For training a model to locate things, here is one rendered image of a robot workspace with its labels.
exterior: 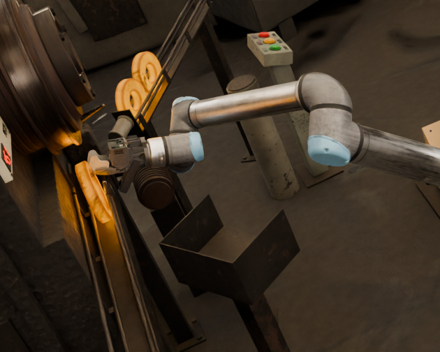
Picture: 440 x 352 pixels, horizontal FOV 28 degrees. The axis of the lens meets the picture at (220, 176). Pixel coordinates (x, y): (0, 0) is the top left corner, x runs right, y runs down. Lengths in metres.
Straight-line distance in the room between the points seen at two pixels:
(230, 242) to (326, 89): 0.50
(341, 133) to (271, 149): 1.00
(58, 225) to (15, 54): 0.44
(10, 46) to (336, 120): 0.87
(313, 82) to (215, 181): 1.42
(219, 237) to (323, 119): 0.42
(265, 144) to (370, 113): 0.66
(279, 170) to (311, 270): 0.50
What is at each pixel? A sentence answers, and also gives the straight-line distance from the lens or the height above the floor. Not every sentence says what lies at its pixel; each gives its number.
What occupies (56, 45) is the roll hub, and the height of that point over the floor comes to 1.19.
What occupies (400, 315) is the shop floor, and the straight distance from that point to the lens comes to 2.81.
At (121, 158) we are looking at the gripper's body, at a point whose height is 0.75.
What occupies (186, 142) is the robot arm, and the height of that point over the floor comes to 0.70.
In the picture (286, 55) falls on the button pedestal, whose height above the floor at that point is 0.58.
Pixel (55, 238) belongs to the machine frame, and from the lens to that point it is 2.15.
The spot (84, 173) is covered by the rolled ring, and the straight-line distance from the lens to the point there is 2.45.
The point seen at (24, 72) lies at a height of 1.19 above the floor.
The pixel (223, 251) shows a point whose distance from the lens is 2.30.
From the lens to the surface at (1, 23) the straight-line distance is 2.30.
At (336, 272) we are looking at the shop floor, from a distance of 3.05.
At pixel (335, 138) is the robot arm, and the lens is 2.37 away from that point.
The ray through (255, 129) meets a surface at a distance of 3.31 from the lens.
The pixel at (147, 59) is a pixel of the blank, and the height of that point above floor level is 0.77.
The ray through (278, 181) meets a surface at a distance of 3.43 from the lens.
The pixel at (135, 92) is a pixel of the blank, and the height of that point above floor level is 0.72.
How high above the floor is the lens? 1.91
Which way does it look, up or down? 30 degrees down
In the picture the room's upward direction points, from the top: 24 degrees counter-clockwise
